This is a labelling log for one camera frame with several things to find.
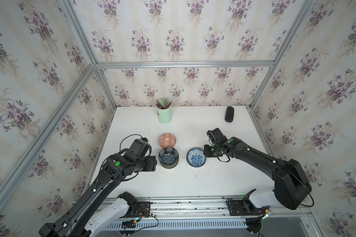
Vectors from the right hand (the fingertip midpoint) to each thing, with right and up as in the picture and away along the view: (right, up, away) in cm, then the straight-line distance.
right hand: (206, 152), depth 86 cm
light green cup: (-26, +23, +20) cm, 40 cm away
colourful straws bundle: (-27, +31, +19) cm, 45 cm away
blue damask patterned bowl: (-6, -7, 0) cm, 9 cm away
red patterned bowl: (-24, +5, +13) cm, 28 cm away
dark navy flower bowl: (-22, -3, 0) cm, 22 cm away
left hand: (-28, -3, -15) cm, 32 cm away
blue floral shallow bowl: (-6, -4, +3) cm, 7 cm away
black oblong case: (+24, +24, +29) cm, 45 cm away
